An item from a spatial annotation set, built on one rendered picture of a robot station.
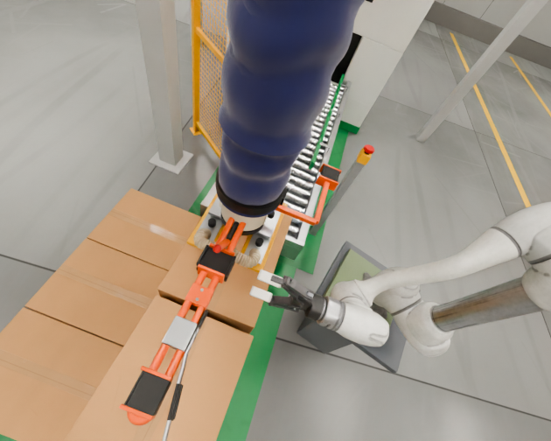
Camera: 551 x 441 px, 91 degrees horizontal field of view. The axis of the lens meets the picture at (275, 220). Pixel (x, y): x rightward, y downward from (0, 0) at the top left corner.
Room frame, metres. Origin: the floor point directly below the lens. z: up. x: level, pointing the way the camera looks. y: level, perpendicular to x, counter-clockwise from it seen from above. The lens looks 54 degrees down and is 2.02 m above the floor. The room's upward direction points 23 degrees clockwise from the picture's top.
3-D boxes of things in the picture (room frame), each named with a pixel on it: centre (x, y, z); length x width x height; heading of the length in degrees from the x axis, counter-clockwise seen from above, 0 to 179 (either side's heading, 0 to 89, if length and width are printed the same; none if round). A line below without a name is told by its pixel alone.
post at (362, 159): (1.53, -0.36, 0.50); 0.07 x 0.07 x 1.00; 1
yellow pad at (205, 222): (0.58, 0.21, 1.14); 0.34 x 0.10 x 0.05; 1
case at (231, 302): (0.57, 0.12, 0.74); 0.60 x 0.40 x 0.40; 1
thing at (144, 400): (-0.02, 0.11, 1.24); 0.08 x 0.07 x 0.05; 1
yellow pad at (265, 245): (0.58, 0.02, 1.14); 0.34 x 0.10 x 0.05; 1
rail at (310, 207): (2.12, -0.18, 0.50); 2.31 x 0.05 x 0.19; 1
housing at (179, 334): (0.11, 0.11, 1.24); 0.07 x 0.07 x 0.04; 1
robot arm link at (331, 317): (0.33, -0.26, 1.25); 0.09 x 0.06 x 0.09; 2
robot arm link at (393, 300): (0.69, -0.64, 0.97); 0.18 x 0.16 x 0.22; 48
